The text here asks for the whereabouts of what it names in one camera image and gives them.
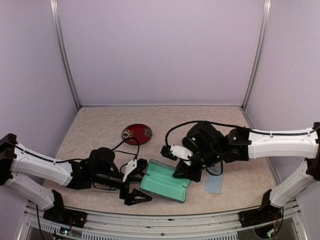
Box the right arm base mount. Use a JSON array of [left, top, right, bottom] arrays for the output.
[[238, 189, 283, 228]]

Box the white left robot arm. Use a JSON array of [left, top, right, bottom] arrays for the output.
[[0, 133, 153, 223]]

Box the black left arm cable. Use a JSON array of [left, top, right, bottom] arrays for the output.
[[0, 136, 141, 166]]

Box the blue-grey hard glasses case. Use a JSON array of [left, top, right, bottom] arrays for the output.
[[139, 159, 191, 204]]

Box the left metal corner post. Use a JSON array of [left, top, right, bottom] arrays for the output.
[[50, 0, 82, 111]]

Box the right metal corner post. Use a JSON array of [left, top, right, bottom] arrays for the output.
[[240, 0, 272, 110]]

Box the red floral plate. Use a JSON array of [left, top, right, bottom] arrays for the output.
[[121, 123, 153, 146]]

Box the black glasses case beige lining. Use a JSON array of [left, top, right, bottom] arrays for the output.
[[182, 137, 195, 152]]

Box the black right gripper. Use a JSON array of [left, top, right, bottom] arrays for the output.
[[173, 145, 223, 182]]

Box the blue cloth pouch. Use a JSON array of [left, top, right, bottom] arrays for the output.
[[204, 166, 224, 195]]

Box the metal corner post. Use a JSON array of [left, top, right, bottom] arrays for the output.
[[50, 0, 82, 111], [240, 0, 272, 110]]

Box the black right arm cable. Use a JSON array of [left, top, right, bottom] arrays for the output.
[[164, 120, 320, 151]]

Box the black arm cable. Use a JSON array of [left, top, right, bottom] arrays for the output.
[[0, 136, 141, 166], [164, 120, 320, 151]]

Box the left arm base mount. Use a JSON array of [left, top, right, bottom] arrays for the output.
[[43, 190, 88, 229]]

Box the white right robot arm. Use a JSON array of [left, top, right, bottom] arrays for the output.
[[165, 120, 320, 222]]

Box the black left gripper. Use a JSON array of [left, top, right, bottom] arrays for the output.
[[92, 170, 153, 206]]

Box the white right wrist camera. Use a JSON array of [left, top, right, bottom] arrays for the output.
[[160, 145, 193, 161]]

